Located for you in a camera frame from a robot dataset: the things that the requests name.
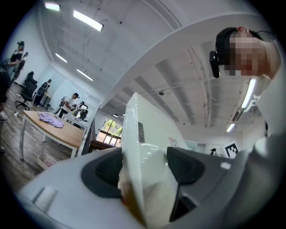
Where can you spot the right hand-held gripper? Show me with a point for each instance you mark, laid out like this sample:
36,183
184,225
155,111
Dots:
231,149

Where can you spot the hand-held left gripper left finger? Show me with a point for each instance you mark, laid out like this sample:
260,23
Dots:
67,201

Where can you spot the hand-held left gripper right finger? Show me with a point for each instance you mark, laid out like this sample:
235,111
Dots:
207,179

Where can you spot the person's left forearm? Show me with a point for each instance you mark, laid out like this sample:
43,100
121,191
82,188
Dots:
257,190

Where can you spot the long ceiling light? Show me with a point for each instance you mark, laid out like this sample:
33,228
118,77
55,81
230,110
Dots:
230,128
88,20
52,6
248,94
85,74
61,57

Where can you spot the ceiling air conditioner unit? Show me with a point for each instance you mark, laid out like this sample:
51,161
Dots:
235,115

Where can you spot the white plastic bin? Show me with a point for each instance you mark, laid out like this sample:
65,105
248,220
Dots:
45,161

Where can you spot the person's white shirt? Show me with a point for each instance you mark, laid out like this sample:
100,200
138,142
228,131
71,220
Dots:
276,105

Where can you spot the dark brown cabinet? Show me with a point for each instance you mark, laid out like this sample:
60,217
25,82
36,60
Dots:
100,145

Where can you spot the metal stair railing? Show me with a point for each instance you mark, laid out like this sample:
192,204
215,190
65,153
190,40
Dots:
88,138

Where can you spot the white-legged wooden table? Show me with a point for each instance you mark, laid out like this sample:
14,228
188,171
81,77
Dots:
71,133

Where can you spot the white table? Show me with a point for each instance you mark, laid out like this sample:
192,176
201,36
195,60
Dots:
74,120

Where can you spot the large glass window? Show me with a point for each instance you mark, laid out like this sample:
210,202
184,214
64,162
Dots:
111,132

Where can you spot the purple cloth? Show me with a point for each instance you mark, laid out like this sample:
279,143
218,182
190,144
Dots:
52,119

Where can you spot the person's head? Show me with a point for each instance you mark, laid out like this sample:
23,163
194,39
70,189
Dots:
268,60

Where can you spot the white power strip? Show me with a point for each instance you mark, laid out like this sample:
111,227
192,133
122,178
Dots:
16,114

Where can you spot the black office chair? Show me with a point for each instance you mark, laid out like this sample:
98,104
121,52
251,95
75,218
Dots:
30,76
26,92

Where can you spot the dome security camera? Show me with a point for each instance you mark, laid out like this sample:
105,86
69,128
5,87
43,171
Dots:
161,92

